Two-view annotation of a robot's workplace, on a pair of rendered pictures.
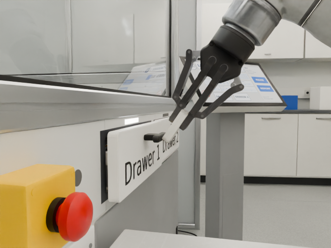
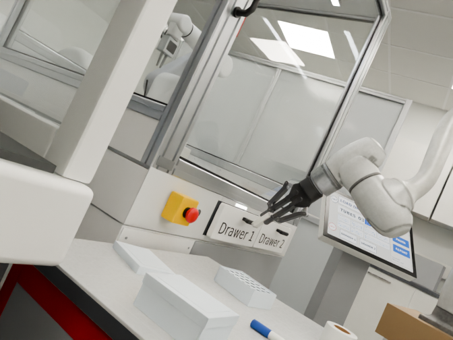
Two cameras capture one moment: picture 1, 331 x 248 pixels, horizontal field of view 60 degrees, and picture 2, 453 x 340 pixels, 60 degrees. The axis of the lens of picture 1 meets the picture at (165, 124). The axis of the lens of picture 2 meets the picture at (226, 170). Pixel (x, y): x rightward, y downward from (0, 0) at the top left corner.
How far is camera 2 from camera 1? 74 cm
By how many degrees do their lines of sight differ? 21
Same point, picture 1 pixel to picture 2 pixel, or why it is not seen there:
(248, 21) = (318, 179)
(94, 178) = (205, 219)
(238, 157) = (344, 302)
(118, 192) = (212, 232)
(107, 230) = (199, 251)
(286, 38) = not seen: outside the picture
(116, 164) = (218, 218)
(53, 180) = (191, 201)
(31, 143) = (189, 188)
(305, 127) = not seen: outside the picture
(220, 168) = (321, 303)
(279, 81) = not seen: outside the picture
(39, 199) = (185, 203)
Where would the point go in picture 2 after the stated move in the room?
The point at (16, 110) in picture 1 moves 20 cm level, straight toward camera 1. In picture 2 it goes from (191, 175) to (194, 177)
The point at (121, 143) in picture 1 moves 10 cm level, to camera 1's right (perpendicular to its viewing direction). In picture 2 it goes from (225, 211) to (255, 225)
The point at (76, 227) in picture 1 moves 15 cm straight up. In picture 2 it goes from (191, 216) to (216, 161)
